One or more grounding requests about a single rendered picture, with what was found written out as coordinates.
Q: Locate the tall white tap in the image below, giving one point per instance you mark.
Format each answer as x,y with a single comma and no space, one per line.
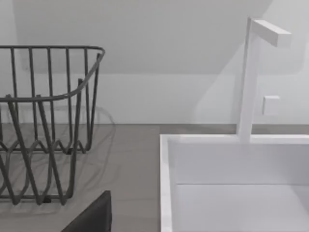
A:
248,79

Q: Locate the white sink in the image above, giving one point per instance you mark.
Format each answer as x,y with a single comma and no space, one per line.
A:
231,183

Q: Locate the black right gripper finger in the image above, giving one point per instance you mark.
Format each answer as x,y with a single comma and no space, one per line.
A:
96,216

